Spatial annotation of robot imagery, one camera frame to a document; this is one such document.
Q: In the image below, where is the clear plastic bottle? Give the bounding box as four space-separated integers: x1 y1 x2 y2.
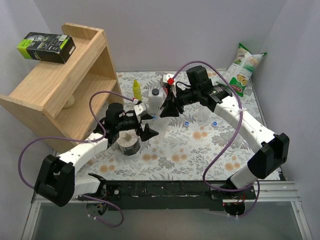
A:
150 116 169 145
195 105 212 122
228 134 245 152

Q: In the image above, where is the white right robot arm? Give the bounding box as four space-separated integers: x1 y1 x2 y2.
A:
160 65 290 199

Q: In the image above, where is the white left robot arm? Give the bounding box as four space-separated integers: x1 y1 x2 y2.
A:
34 102 159 207

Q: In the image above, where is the white bottle black cap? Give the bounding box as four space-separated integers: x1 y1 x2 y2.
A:
148 88 164 115

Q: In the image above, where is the yellow squeeze bottle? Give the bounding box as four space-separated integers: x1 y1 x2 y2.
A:
132 79 142 101

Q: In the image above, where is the green chips bag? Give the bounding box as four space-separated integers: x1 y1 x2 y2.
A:
224 43 267 97

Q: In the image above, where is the floral table mat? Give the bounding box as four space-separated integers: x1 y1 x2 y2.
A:
84 70 281 181

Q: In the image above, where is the cream object under shelf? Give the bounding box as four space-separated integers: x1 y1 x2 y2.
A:
63 95 75 109

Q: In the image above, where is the wooden shelf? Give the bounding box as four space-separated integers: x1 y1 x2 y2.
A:
0 23 123 153

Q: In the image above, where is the black green box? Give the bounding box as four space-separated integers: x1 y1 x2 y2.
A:
16 32 76 64

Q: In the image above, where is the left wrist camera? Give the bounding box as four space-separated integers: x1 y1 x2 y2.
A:
132 98 148 117

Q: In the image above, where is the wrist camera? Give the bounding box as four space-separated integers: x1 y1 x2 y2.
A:
160 74 176 90
132 98 148 117

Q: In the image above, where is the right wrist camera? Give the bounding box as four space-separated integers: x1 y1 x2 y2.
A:
160 74 176 90

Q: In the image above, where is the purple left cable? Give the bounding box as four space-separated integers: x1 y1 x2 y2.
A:
20 90 137 228

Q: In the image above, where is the purple cable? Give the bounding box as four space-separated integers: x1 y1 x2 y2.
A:
172 60 260 217
20 90 137 228

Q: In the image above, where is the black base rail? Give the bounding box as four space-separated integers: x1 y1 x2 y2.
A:
88 180 256 211

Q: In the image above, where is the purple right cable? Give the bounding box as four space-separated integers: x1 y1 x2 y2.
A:
172 60 260 217

